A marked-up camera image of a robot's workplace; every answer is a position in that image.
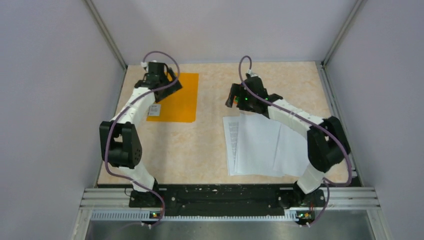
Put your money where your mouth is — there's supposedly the white paper sheets stack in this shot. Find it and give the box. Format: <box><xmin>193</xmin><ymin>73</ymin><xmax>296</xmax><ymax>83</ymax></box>
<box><xmin>222</xmin><ymin>114</ymin><xmax>309</xmax><ymax>177</ymax></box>

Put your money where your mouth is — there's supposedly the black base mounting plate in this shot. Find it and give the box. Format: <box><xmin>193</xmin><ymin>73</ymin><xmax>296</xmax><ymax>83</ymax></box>
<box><xmin>129</xmin><ymin>184</ymin><xmax>325</xmax><ymax>217</ymax></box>

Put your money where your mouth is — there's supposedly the orange plastic clip folder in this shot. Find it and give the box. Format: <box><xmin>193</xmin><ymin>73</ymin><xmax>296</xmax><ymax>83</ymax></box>
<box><xmin>146</xmin><ymin>73</ymin><xmax>199</xmax><ymax>123</ymax></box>

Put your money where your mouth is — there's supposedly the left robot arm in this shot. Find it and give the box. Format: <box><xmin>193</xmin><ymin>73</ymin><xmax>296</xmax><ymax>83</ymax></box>
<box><xmin>99</xmin><ymin>61</ymin><xmax>182</xmax><ymax>208</ymax></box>

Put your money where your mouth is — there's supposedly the aluminium front rail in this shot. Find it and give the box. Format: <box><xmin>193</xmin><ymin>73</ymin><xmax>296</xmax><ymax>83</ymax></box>
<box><xmin>80</xmin><ymin>185</ymin><xmax>380</xmax><ymax>210</ymax></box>

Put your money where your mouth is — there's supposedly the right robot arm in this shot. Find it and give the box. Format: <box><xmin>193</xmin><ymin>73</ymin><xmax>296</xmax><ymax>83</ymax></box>
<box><xmin>225</xmin><ymin>74</ymin><xmax>353</xmax><ymax>207</ymax></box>

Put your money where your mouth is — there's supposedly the white slotted cable duct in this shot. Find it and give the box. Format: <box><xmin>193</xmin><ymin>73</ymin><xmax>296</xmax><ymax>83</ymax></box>
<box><xmin>90</xmin><ymin>210</ymin><xmax>299</xmax><ymax>222</ymax></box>

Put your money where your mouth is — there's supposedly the right aluminium frame post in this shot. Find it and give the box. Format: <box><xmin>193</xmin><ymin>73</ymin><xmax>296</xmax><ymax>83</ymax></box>
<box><xmin>321</xmin><ymin>0</ymin><xmax>367</xmax><ymax>69</ymax></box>

